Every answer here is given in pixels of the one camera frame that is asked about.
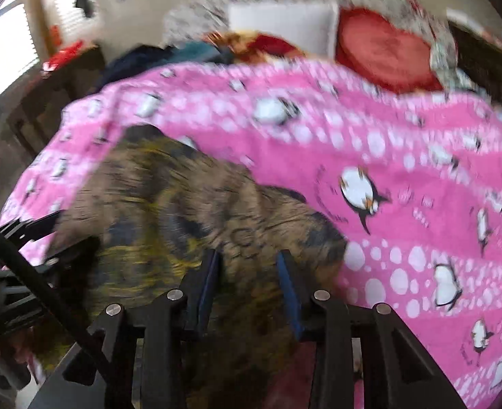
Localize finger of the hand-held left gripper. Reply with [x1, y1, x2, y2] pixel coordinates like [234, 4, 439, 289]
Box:
[4, 257, 61, 283]
[0, 214, 63, 243]

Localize window blinds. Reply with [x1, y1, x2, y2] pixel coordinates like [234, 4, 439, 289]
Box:
[0, 4, 41, 117]

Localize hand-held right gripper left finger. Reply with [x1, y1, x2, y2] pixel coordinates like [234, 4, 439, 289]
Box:
[29, 248, 223, 409]

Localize navy blue clothes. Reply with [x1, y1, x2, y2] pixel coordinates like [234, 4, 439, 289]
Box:
[102, 45, 179, 91]

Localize dark wooden side table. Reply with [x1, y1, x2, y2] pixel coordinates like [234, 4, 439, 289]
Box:
[4, 45, 107, 159]

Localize red cloth on table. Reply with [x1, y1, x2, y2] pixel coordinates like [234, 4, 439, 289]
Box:
[42, 40, 87, 71]

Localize brown camouflage patterned garment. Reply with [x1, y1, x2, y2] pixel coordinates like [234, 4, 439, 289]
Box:
[49, 123, 349, 409]

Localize pink penguin print blanket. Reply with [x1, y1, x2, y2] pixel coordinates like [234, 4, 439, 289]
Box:
[0, 57, 502, 409]

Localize white pillow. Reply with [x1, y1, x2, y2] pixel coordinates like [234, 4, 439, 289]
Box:
[228, 2, 341, 59]

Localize red heart cushion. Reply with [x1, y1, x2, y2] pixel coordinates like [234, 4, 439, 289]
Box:
[335, 6, 444, 93]

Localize teal cloth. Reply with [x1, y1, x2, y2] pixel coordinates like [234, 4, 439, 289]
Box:
[170, 42, 224, 64]

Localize black cable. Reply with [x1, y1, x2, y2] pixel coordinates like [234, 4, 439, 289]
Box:
[0, 212, 117, 395]

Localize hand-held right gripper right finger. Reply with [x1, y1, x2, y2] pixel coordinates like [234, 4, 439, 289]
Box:
[276, 251, 467, 409]

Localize red and gold blanket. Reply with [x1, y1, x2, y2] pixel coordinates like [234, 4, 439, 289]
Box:
[204, 30, 308, 65]

